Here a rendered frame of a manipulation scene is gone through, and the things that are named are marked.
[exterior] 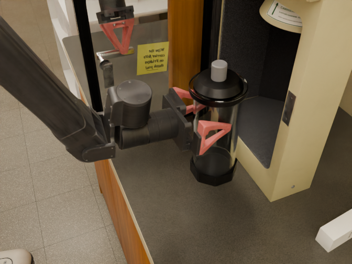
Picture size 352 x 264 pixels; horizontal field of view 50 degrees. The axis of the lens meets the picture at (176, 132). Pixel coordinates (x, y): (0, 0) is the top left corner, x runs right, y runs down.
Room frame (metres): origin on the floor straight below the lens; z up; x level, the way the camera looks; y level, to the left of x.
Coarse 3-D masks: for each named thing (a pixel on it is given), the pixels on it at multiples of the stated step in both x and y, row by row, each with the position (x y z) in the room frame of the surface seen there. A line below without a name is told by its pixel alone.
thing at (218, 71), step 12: (216, 60) 0.58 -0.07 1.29; (204, 72) 0.59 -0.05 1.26; (216, 72) 0.56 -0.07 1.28; (228, 72) 0.59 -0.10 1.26; (204, 84) 0.55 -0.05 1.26; (216, 84) 0.55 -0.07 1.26; (228, 84) 0.55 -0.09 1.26; (240, 84) 0.56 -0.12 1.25; (216, 96) 0.53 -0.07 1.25; (228, 96) 0.53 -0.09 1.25
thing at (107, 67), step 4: (104, 64) 0.71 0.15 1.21; (108, 64) 0.70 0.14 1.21; (112, 64) 0.70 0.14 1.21; (104, 68) 0.69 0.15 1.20; (108, 68) 0.69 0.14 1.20; (112, 68) 0.70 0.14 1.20; (104, 72) 0.69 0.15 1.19; (108, 72) 0.69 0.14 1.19; (112, 72) 0.70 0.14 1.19; (104, 76) 0.69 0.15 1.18; (108, 76) 0.70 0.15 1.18; (112, 76) 0.70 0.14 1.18; (104, 80) 0.69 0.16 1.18; (108, 80) 0.69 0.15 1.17; (112, 80) 0.70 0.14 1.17; (104, 84) 0.69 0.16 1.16; (108, 84) 0.69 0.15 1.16; (112, 84) 0.70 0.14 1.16
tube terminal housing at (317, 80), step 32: (288, 0) 0.61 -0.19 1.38; (320, 0) 0.55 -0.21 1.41; (320, 32) 0.55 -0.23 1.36; (320, 64) 0.56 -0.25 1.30; (320, 96) 0.56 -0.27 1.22; (288, 128) 0.55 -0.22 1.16; (320, 128) 0.57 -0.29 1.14; (256, 160) 0.61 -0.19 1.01; (288, 160) 0.55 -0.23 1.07; (288, 192) 0.56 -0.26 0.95
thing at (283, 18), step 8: (272, 0) 0.70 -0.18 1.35; (264, 8) 0.71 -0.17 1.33; (272, 8) 0.68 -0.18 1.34; (280, 8) 0.67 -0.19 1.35; (288, 8) 0.66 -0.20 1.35; (264, 16) 0.69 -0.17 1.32; (272, 16) 0.67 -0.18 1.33; (280, 16) 0.66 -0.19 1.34; (288, 16) 0.65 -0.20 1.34; (296, 16) 0.64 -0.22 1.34; (272, 24) 0.66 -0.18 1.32; (280, 24) 0.65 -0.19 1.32; (288, 24) 0.64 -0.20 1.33; (296, 24) 0.64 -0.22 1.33; (296, 32) 0.63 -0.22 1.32
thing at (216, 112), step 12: (192, 84) 0.58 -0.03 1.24; (204, 96) 0.54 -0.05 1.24; (240, 96) 0.54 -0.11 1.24; (204, 108) 0.54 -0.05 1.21; (216, 108) 0.53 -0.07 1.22; (228, 108) 0.53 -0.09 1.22; (240, 108) 0.56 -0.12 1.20; (216, 120) 0.53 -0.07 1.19; (228, 120) 0.53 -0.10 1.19; (216, 132) 0.53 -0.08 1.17; (228, 132) 0.53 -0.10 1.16; (216, 144) 0.53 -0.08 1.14; (228, 144) 0.53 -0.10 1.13; (204, 156) 0.54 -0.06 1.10; (216, 156) 0.53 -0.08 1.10; (228, 156) 0.54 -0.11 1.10; (204, 168) 0.54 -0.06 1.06; (216, 168) 0.53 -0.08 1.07; (228, 168) 0.54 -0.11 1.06
